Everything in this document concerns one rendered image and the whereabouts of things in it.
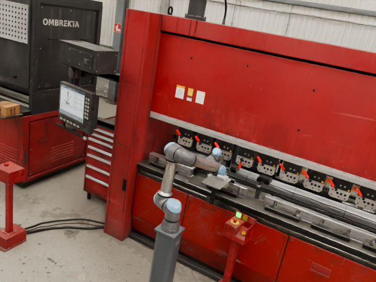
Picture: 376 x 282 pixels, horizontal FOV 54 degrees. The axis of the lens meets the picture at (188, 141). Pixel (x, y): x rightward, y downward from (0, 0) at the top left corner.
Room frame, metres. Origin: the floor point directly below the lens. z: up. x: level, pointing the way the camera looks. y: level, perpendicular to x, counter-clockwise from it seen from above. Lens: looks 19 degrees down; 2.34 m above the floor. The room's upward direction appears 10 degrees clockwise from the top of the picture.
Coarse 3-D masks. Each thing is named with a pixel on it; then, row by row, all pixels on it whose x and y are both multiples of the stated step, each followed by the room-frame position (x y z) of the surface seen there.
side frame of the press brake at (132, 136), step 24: (144, 24) 3.26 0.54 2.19; (144, 48) 3.24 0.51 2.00; (120, 72) 3.34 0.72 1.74; (144, 72) 3.27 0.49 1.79; (120, 96) 3.33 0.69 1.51; (144, 96) 3.31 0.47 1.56; (120, 120) 3.32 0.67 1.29; (144, 120) 3.36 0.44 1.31; (120, 144) 3.30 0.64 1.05; (144, 144) 3.41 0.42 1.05; (120, 168) 3.29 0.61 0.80; (120, 192) 3.27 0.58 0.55; (120, 216) 3.26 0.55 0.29; (120, 240) 3.25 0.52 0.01
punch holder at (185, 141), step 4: (180, 128) 3.27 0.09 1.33; (184, 128) 3.26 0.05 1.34; (180, 132) 3.27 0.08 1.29; (184, 132) 3.25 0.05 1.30; (188, 132) 3.23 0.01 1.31; (192, 132) 3.22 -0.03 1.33; (196, 132) 3.27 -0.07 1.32; (184, 136) 3.25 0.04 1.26; (188, 136) 3.23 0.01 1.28; (192, 136) 3.21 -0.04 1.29; (180, 140) 3.26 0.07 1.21; (184, 140) 3.26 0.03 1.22; (188, 140) 3.23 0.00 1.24; (192, 140) 3.22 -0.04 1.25; (184, 144) 3.24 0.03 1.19; (188, 144) 3.22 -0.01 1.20; (192, 144) 3.24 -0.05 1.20
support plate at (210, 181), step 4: (212, 176) 3.04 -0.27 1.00; (204, 180) 2.93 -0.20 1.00; (208, 180) 2.94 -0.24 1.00; (212, 180) 2.96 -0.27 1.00; (216, 180) 2.97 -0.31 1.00; (220, 180) 2.99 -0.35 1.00; (224, 180) 3.00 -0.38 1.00; (228, 180) 3.02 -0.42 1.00; (204, 184) 2.87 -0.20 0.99; (208, 184) 2.86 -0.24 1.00; (212, 184) 2.88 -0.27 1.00; (216, 184) 2.89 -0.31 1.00; (220, 184) 2.91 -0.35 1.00; (224, 184) 2.92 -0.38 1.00; (216, 188) 2.82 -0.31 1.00; (220, 188) 2.83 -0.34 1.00
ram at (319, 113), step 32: (160, 64) 3.41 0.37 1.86; (192, 64) 3.27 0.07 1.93; (224, 64) 3.14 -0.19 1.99; (256, 64) 3.02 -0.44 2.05; (288, 64) 2.91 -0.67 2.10; (160, 96) 3.39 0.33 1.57; (192, 96) 3.24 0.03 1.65; (224, 96) 3.11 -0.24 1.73; (256, 96) 3.00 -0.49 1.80; (288, 96) 2.89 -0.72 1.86; (320, 96) 2.79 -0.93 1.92; (352, 96) 2.69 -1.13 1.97; (192, 128) 3.22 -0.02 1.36; (224, 128) 3.09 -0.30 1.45; (256, 128) 2.97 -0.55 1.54; (288, 128) 2.86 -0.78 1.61; (320, 128) 2.76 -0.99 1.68; (352, 128) 2.66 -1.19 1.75; (288, 160) 2.83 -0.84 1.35; (320, 160) 2.73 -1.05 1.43; (352, 160) 2.63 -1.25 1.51
